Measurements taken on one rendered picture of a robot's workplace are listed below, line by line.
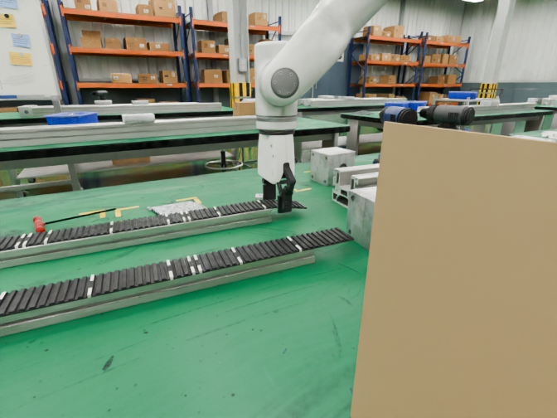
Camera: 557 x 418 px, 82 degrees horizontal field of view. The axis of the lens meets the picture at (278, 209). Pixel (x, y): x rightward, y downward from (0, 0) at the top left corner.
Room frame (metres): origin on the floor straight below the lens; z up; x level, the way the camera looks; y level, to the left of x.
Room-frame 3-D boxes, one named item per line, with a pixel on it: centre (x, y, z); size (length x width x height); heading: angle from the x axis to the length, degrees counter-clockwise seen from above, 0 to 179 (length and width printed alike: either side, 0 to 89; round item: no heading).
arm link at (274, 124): (0.68, 0.00, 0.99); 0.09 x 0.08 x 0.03; 24
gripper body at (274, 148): (0.67, 0.00, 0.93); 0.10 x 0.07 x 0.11; 24
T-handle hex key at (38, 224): (0.66, 0.45, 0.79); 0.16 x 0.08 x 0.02; 129
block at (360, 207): (0.54, -0.20, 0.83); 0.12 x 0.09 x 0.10; 24
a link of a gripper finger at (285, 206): (0.63, -0.02, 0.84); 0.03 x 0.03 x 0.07; 24
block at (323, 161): (0.96, -0.17, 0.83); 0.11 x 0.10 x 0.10; 30
